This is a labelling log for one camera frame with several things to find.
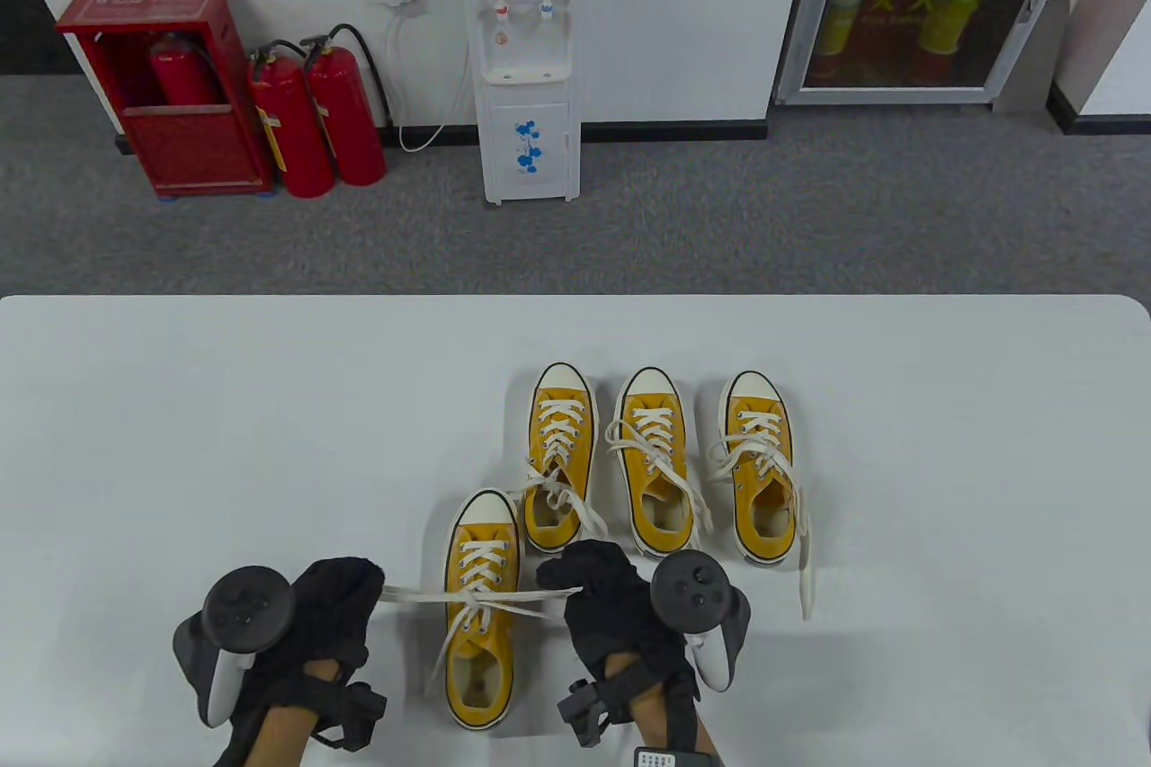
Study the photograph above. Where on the red fire extinguisher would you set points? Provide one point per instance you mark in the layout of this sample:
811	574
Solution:
346	120
292	129
180	79

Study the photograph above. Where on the person's right forearm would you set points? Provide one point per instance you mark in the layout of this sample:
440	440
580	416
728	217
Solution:
652	713

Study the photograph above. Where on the person's left hand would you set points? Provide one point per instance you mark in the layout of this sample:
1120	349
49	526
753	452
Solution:
333	614

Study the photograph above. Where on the white shoe lace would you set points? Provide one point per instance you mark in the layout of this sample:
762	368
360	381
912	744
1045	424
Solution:
758	425
559	425
481	560
654	421

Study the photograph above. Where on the glass fire hydrant cabinet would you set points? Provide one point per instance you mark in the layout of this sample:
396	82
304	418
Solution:
935	3

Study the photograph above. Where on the white water dispenser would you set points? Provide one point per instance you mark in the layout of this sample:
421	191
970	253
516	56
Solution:
530	164

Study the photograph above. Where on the person's right hand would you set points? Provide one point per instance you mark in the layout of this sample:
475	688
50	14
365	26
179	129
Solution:
611	605

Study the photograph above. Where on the red extinguisher cabinet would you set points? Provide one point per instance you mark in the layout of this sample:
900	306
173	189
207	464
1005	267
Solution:
193	147

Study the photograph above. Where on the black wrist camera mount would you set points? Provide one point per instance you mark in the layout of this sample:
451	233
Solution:
584	709
360	709

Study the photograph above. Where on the black hand controller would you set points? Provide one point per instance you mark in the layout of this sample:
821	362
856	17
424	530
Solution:
247	610
692	592

